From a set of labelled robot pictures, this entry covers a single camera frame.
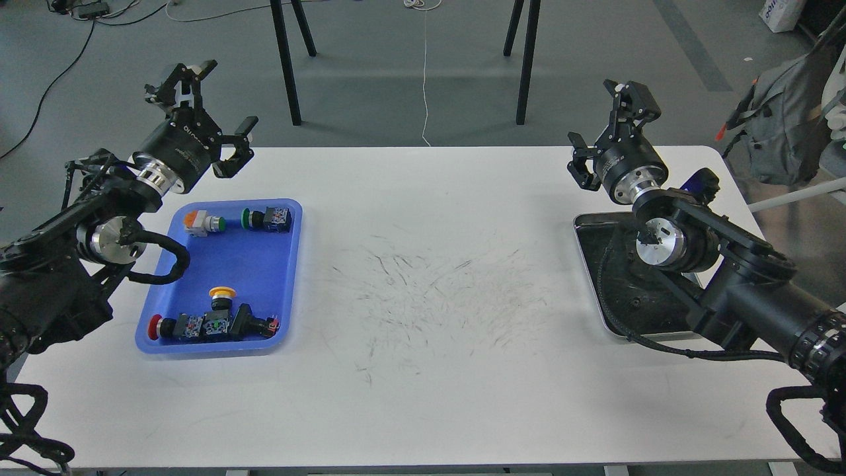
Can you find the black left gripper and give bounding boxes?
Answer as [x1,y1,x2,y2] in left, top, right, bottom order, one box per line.
[132,59,259,196]

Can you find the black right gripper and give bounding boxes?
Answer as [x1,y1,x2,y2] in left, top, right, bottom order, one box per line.
[567,79,669,204]

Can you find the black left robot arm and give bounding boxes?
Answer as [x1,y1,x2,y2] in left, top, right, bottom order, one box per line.
[1,60,258,475]

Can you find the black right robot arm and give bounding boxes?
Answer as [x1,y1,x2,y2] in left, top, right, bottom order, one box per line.
[567,79,845,474]

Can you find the orange white push button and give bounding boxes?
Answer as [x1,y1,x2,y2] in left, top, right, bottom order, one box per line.
[182,209,226,237]

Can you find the green black push button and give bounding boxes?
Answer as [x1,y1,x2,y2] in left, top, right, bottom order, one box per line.
[241,207,293,233]

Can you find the left black table legs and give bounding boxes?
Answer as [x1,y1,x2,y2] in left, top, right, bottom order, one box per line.
[270,0,317,126]

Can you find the black table legs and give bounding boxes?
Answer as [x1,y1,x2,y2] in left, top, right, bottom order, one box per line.
[270,0,317,126]
[502,1,542,126]

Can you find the right black table legs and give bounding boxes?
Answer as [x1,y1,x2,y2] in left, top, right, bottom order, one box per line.
[502,1,542,126]

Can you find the silver metal tray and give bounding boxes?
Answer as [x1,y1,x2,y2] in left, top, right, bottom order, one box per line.
[574,213,694,340]

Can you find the yellow mushroom push button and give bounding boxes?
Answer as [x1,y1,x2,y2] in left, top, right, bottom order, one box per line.
[208,286,237,317]

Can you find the blue plastic tray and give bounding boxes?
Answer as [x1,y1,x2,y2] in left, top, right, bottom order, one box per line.
[135,198,304,356]

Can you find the grey backpack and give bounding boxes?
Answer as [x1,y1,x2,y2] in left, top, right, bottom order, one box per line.
[715,42,844,186]

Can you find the red push button assembly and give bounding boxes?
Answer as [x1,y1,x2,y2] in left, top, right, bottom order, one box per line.
[146,303,281,344]

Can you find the white box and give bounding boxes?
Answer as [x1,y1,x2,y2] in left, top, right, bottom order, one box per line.
[759,0,806,33]

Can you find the black floor cable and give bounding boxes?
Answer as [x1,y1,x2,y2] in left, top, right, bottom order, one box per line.
[0,0,169,161]

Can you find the white floor cable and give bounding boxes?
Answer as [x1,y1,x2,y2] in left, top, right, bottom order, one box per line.
[403,0,442,147]

